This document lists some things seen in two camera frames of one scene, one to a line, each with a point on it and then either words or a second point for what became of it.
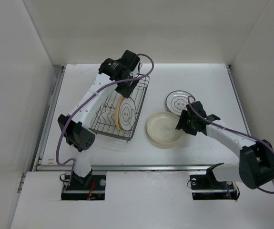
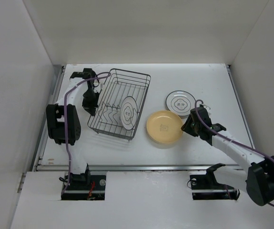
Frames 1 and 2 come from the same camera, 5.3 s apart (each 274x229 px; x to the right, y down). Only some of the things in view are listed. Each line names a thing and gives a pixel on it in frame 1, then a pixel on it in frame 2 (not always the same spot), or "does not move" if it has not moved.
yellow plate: (164, 138) does not move
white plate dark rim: (176, 101) does not move
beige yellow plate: (117, 111) → (164, 127)
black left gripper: (125, 90) → (91, 107)
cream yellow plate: (161, 129) does not move
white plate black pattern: (127, 113) does not move
